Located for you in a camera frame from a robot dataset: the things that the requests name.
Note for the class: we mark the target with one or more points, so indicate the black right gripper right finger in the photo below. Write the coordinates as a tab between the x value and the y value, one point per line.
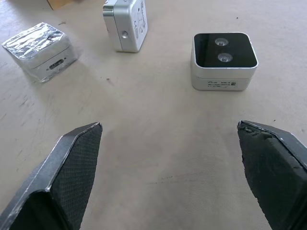
275	172

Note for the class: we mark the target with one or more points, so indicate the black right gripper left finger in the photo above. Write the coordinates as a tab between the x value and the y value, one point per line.
64	177

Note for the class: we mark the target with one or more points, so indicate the silver camera with black lens face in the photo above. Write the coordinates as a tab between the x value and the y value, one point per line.
224	61

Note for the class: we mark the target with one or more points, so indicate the silver camera in plastic wrap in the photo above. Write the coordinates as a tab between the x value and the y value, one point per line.
39	52

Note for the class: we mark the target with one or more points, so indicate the silver camera with printed back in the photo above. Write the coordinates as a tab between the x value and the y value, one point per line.
127	26

